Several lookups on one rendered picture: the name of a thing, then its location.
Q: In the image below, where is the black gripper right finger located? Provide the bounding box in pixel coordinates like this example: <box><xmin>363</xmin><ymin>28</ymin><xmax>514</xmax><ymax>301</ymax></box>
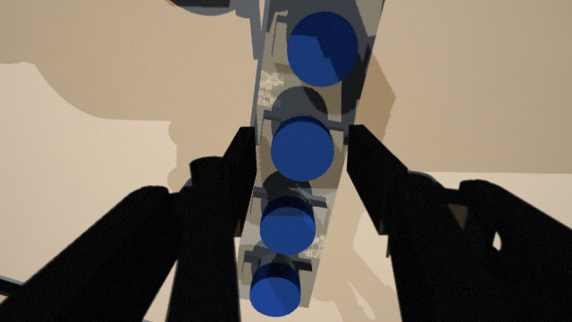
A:
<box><xmin>347</xmin><ymin>124</ymin><xmax>572</xmax><ymax>322</ymax></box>

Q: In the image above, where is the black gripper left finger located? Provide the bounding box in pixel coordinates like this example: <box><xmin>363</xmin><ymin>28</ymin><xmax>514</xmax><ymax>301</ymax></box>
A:
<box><xmin>0</xmin><ymin>126</ymin><xmax>257</xmax><ymax>322</ymax></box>

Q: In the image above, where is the black table edge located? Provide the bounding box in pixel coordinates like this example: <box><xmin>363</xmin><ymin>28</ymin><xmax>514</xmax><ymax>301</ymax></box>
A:
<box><xmin>0</xmin><ymin>279</ymin><xmax>21</xmax><ymax>297</ymax></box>

